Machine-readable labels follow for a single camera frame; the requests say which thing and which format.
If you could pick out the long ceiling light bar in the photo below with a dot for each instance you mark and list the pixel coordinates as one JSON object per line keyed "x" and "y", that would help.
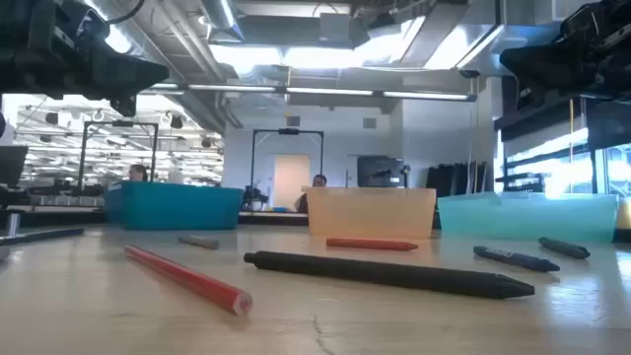
{"x": 325, "y": 91}

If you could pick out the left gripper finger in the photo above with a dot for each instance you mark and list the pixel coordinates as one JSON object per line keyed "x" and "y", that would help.
{"x": 128, "y": 76}

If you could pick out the translucent teal plastic bin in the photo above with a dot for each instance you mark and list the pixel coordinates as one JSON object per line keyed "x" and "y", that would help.
{"x": 527, "y": 217}

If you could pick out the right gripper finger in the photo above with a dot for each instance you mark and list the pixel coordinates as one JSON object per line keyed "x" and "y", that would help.
{"x": 537, "y": 61}

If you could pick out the stack of black panels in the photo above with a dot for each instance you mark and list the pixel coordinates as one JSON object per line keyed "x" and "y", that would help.
{"x": 453, "y": 180}

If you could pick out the short dark pen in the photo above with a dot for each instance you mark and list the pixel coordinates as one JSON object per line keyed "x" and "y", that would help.
{"x": 564, "y": 248}

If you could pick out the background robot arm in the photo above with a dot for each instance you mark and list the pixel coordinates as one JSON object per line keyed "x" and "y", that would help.
{"x": 254, "y": 197}

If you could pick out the grey crayon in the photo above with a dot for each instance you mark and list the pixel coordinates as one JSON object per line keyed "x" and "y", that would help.
{"x": 199, "y": 242}

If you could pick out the silver metal post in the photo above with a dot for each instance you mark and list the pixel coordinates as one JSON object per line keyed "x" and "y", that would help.
{"x": 13, "y": 224}

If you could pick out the background work table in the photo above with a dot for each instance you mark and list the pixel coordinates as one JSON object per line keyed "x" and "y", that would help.
{"x": 271, "y": 218}
{"x": 49, "y": 209}

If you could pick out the black gantry frame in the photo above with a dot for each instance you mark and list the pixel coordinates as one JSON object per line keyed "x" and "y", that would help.
{"x": 288, "y": 131}
{"x": 83, "y": 158}

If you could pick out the person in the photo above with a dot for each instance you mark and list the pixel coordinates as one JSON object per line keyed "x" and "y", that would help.
{"x": 138, "y": 173}
{"x": 318, "y": 181}

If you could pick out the red pencil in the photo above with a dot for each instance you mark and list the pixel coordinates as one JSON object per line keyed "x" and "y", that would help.
{"x": 187, "y": 278}

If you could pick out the black wall screen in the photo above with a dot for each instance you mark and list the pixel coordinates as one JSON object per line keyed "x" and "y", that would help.
{"x": 379, "y": 171}

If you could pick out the black pen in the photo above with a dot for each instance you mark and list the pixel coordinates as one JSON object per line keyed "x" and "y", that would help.
{"x": 394, "y": 273}

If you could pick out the dark blue plastic bin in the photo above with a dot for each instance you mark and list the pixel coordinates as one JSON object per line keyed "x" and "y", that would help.
{"x": 182, "y": 207}

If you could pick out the beige door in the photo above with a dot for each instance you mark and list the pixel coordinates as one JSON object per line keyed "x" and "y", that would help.
{"x": 292, "y": 180}

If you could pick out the red crayon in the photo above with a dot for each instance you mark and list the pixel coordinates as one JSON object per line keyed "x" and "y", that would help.
{"x": 370, "y": 244}

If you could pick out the yellow rounded object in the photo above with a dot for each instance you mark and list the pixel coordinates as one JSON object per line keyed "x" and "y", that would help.
{"x": 624, "y": 214}

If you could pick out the translucent orange plastic bin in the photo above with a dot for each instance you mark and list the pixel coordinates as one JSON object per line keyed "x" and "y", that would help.
{"x": 370, "y": 212}

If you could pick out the black pencil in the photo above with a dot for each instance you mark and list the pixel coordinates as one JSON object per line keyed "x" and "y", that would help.
{"x": 44, "y": 235}

